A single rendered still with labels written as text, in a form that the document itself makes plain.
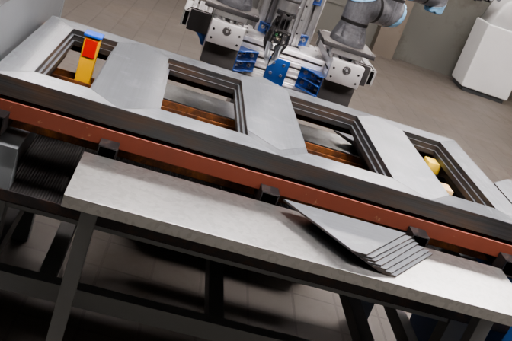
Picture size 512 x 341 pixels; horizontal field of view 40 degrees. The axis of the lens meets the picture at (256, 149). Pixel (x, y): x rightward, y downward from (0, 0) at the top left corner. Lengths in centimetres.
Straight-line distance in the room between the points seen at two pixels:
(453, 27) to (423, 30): 42
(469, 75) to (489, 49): 40
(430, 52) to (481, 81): 95
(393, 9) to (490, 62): 662
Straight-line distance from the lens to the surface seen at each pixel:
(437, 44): 1016
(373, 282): 174
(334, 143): 283
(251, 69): 290
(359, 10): 291
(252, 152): 189
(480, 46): 949
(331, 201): 197
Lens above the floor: 149
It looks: 19 degrees down
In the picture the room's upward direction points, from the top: 20 degrees clockwise
